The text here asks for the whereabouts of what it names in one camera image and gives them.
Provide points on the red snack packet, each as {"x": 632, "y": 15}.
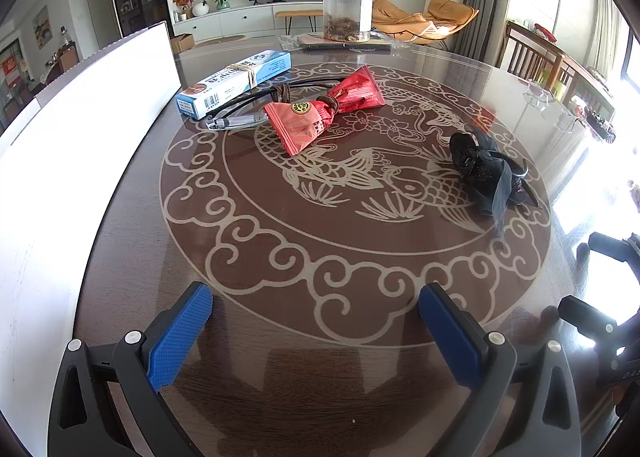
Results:
{"x": 300, "y": 122}

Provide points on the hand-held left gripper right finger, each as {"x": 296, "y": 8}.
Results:
{"x": 450, "y": 337}

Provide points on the round tan floor mat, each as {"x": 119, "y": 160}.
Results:
{"x": 220, "y": 39}

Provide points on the clear plastic jar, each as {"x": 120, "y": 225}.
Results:
{"x": 347, "y": 7}

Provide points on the white television cabinet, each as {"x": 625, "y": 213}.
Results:
{"x": 240, "y": 22}

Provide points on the clear safety glasses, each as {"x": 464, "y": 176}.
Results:
{"x": 240, "y": 117}

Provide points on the black lace hair clip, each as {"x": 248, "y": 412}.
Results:
{"x": 485, "y": 172}

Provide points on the wooden bench with metal legs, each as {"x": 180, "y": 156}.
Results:
{"x": 300, "y": 14}

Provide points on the round white vase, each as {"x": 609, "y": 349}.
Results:
{"x": 200, "y": 9}

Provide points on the white board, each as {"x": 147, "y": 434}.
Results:
{"x": 75, "y": 162}

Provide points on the tan lounge chair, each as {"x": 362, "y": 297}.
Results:
{"x": 425, "y": 17}

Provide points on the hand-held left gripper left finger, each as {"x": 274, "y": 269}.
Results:
{"x": 175, "y": 337}

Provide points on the brown patterned desktop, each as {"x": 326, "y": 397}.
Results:
{"x": 350, "y": 362}

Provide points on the wooden slatted chair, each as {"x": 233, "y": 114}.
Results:
{"x": 530, "y": 54}

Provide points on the clear plastic holder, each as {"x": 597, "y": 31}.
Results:
{"x": 550, "y": 104}

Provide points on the blue white carton box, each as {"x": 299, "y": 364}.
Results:
{"x": 235, "y": 82}

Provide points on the wall painting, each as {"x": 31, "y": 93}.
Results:
{"x": 42, "y": 27}

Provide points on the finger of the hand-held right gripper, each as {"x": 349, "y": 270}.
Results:
{"x": 615, "y": 244}
{"x": 590, "y": 319}

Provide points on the brown cardboard box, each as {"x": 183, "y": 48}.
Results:
{"x": 181, "y": 43}

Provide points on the tan dining chair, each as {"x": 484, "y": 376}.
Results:
{"x": 67, "y": 59}

